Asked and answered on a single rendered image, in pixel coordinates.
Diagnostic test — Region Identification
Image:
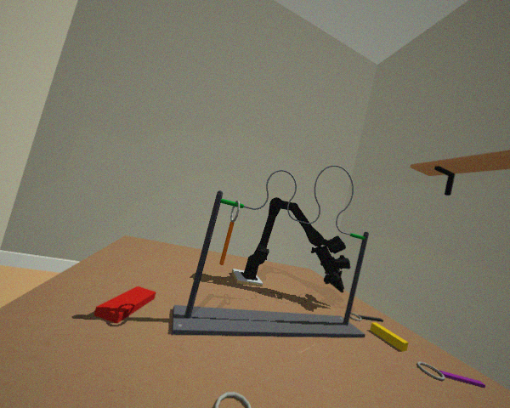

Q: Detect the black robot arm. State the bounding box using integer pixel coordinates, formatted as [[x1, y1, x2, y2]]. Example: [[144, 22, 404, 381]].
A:
[[241, 197, 350, 281]]

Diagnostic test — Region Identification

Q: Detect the grey hoop with purple handle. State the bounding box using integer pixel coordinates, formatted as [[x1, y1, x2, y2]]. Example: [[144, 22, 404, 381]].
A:
[[417, 361, 485, 388]]

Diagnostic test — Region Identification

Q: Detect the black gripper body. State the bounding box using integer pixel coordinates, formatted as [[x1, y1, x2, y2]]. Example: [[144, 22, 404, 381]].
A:
[[320, 256, 340, 285]]

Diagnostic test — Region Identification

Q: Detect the red rectangular block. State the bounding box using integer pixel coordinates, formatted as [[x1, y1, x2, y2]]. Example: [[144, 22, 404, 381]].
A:
[[94, 286, 156, 323]]

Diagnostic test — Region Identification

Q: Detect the orange bar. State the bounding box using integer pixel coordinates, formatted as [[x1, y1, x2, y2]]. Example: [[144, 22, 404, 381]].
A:
[[220, 201, 240, 265]]

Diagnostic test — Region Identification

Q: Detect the yellow rectangular bar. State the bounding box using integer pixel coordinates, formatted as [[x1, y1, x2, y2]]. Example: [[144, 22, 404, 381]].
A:
[[370, 322, 408, 352]]

